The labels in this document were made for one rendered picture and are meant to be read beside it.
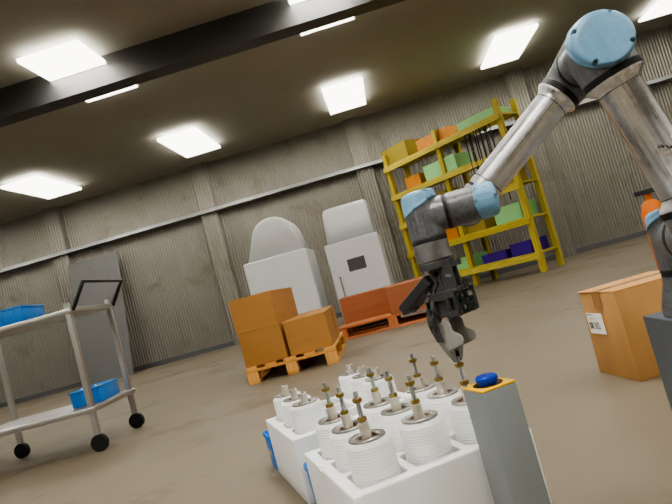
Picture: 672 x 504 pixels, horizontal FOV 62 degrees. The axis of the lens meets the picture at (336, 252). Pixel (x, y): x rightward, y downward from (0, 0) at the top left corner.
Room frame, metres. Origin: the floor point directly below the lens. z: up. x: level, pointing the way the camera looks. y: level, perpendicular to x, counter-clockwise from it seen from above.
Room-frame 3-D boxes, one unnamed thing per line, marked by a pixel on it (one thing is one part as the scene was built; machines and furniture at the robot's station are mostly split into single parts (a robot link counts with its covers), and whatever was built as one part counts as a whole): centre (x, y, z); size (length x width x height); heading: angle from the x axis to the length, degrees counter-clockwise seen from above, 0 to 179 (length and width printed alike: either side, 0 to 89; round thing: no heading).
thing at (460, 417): (1.18, -0.19, 0.16); 0.10 x 0.10 x 0.18
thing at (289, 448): (1.78, 0.13, 0.09); 0.39 x 0.39 x 0.18; 20
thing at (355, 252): (6.84, -0.25, 0.75); 0.76 x 0.68 x 1.50; 175
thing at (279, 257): (6.93, 0.71, 0.78); 0.83 x 0.67 x 1.57; 85
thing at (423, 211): (1.17, -0.20, 0.65); 0.09 x 0.08 x 0.11; 79
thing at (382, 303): (5.87, -0.41, 0.20); 1.15 x 0.76 x 0.40; 84
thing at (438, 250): (1.17, -0.20, 0.57); 0.08 x 0.08 x 0.05
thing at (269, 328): (4.73, 0.51, 0.33); 1.11 x 0.79 x 0.65; 172
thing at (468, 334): (1.18, -0.21, 0.38); 0.06 x 0.03 x 0.09; 40
